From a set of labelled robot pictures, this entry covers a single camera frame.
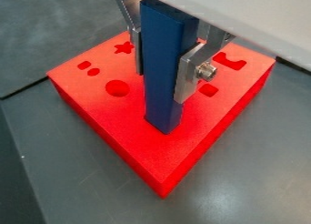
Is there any red shape sorter board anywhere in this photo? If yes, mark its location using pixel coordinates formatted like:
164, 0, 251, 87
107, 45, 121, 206
47, 32, 275, 198

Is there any blue rectangular block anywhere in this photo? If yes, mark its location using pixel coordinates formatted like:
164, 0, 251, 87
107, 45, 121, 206
140, 0, 199, 134

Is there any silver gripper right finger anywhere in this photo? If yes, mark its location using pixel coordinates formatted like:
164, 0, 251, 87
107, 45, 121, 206
173, 25, 235, 104

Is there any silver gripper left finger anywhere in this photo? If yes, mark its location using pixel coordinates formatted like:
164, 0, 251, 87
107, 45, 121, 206
121, 0, 143, 75

